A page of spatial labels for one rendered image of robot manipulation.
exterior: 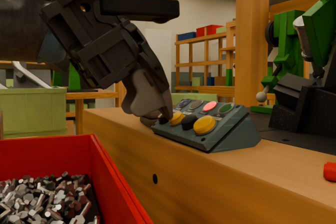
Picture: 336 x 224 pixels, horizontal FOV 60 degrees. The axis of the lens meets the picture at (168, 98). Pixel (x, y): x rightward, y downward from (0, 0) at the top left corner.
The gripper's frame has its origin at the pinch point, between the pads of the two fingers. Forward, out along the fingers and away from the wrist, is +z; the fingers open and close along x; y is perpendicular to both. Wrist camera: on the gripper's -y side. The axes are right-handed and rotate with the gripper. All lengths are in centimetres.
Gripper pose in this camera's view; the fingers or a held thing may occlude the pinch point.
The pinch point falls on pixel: (169, 108)
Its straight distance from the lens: 42.6
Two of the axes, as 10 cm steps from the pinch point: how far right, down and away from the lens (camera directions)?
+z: 5.0, 8.0, 3.2
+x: 4.8, 0.5, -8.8
